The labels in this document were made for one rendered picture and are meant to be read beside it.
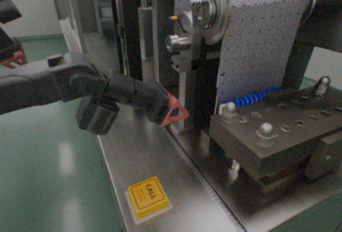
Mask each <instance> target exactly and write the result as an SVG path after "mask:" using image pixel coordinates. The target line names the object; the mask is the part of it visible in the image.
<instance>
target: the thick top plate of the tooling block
mask: <svg viewBox="0 0 342 232"><path fill-rule="evenodd" d="M314 87H315V86H312V87H309V88H304V89H302V90H299V91H298V92H297V95H296V97H292V98H289V99H287V100H282V101H280V102H277V103H272V104H270V103H268V102H266V101H264V100H263V101H260V102H257V103H253V104H249V105H247V106H242V107H240V108H237V109H236V113H237V115H236V122H233V123H227V122H224V121H222V120H221V116H222V115H221V114H214V115H212V116H211V118H210V131H209V135H210V136H211V137H212V138H213V139H214V140H215V141H216V142H217V143H218V144H219V145H220V146H221V147H222V148H223V149H224V150H225V151H226V152H227V153H228V154H229V155H230V156H231V157H233V159H234V160H235V161H237V163H239V165H240V166H241V167H243V169H244V170H245V171H246V172H247V173H248V174H249V175H250V176H251V177H252V178H253V179H254V180H257V179H259V178H261V177H264V176H266V175H269V174H270V173H272V172H275V171H277V170H279V169H282V168H283V167H285V166H288V165H290V164H293V163H294V162H297V161H299V160H302V159H303V158H306V157H308V156H311V155H312V154H313V150H314V149H315V147H316V145H317V142H318V140H319V139H320V138H322V137H324V136H326V135H330V134H332V133H334V132H337V131H339V130H341V129H342V93H341V92H339V91H337V90H333V89H331V88H329V93H326V94H323V93H318V92H315V91H314V90H313V88H314ZM262 123H271V125H272V126H273V128H274V132H273V135H274V139H273V145H272V146H271V147H262V146H258V145H257V144H256V143H255V142H254V140H253V139H254V136H255V134H256V131H257V130H258V129H259V127H260V125H261V124H262Z"/></svg>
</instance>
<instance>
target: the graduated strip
mask: <svg viewBox="0 0 342 232"><path fill-rule="evenodd" d="M158 126H159V127H160V129H161V130H162V131H163V133H164V134H165V135H166V137H167V138H168V139H169V141H170V142H171V144H172V145H173V146H174V148H175V149H176V150H177V152H179V154H180V156H181V157H182V158H183V160H184V161H185V163H186V164H187V165H188V167H190V169H191V171H192V172H193V173H194V175H195V176H196V177H197V179H198V180H199V181H200V183H201V184H202V186H203V187H204V188H205V189H206V192H207V193H208V194H209V195H210V196H211V197H212V200H213V201H214V202H215V203H216V205H217V206H218V208H219V209H220V210H221V211H222V213H223V214H224V216H225V217H226V218H227V220H228V221H229V223H230V224H231V225H232V226H233V228H234V229H235V231H236V232H249V231H248V230H247V229H246V227H245V226H244V225H243V224H242V222H241V221H240V219H239V218H238V217H237V216H236V215H235V214H234V211H232V209H231V208H230V207H229V206H228V203H226V202H225V200H224V199H223V198H222V197H221V195H220V194H219V193H218V191H217V190H216V189H215V188H214V186H213V185H212V183H211V182H210V181H209V180H208V179H207V178H206V176H205V174H203V173H202V171H201V170H200V169H199V167H198V166H197V165H196V163H195V162H194V161H193V159H192V158H191V157H190V156H189V155H188V153H187V152H186V151H185V149H184V148H183V147H182V145H181V144H180V143H179V142H178V141H177V139H176V138H175V137H174V135H173V134H172V133H171V131H170V130H169V129H168V127H166V125H165V126H161V125H158Z"/></svg>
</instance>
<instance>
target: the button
mask: <svg viewBox="0 0 342 232"><path fill-rule="evenodd" d="M128 196H129V198H130V202H131V203H132V206H133V209H134V212H135V214H136V218H137V220H140V219H144V218H145V217H147V216H149V215H152V214H154V213H156V212H157V211H161V210H162V209H165V208H167V207H168V197H167V196H166V193H165V192H164V190H163V188H162V186H161V185H160V182H159V180H158V179H157V176H154V177H152V178H150V179H146V180H144V181H142V182H140V183H136V184H134V185H132V186H128Z"/></svg>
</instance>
